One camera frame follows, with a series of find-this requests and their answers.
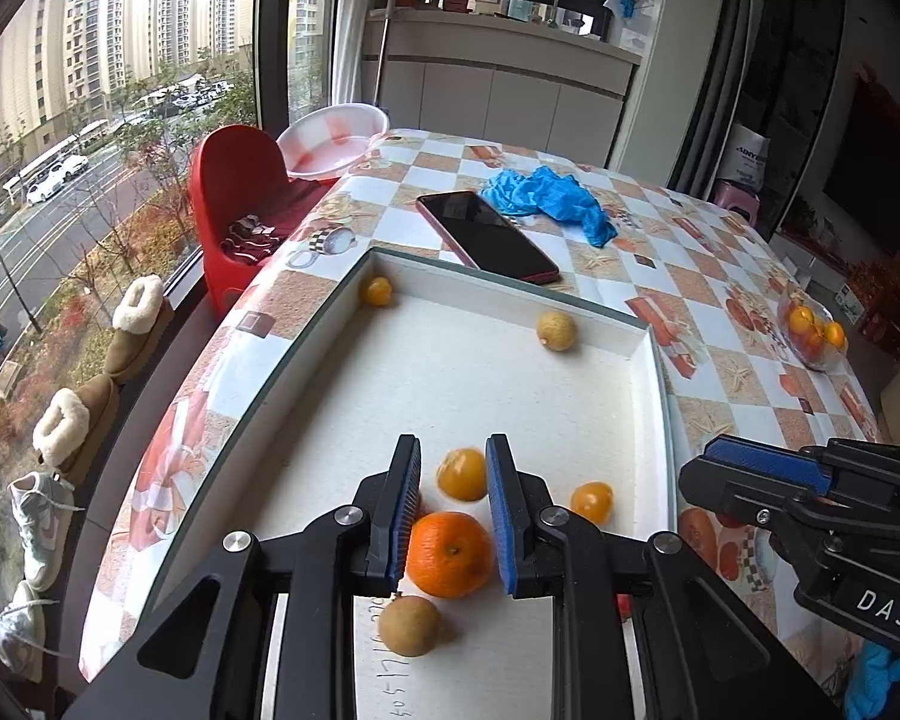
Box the white cabinet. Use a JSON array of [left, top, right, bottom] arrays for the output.
[[375, 9, 642, 166]]

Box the grey white sneaker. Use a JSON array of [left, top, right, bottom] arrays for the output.
[[9, 471, 76, 592], [0, 581, 50, 680]]

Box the white printed bag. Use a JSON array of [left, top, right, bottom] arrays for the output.
[[724, 124, 770, 192]]

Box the dark striped cloth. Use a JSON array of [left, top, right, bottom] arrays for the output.
[[221, 214, 286, 260]]

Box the mop handle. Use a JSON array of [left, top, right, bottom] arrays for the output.
[[371, 0, 398, 110]]

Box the pink plastic stool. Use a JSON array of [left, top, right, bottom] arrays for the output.
[[712, 180, 762, 222]]

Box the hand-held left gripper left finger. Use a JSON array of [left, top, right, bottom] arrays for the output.
[[64, 433, 423, 720]]

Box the yellow-orange round fruit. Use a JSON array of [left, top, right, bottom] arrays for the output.
[[436, 448, 488, 502]]

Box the white shallow tray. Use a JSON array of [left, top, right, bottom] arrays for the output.
[[131, 244, 680, 720]]

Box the black television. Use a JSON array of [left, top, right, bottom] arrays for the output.
[[825, 75, 900, 256]]

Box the crumpled blue glove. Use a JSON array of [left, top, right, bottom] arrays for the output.
[[481, 165, 617, 247]]

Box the tan fleece boot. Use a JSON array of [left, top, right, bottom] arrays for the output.
[[105, 275, 175, 376], [32, 375, 121, 470]]

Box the red smartphone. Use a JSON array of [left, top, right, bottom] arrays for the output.
[[416, 191, 562, 286]]

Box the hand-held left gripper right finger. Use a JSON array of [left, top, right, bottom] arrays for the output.
[[485, 433, 841, 720]]

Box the white plastic basin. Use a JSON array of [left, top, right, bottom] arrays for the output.
[[276, 103, 391, 181]]

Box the yellow round fruit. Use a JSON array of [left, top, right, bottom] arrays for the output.
[[536, 311, 578, 352]]

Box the brown round fruit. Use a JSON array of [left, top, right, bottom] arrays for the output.
[[377, 595, 442, 657]]

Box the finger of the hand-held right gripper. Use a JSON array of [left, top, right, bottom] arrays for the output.
[[679, 456, 826, 533], [703, 435, 833, 496]]

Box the clear glass bowl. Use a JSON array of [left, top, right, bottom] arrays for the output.
[[776, 285, 848, 372]]

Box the white curtain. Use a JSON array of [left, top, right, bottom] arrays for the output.
[[330, 0, 387, 110]]

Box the person's right hand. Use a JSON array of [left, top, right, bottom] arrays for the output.
[[844, 645, 900, 720]]

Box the red plastic chair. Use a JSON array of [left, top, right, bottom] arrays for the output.
[[190, 125, 331, 316]]

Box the stack of red gift boxes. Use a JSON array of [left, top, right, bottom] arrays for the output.
[[844, 255, 900, 338]]

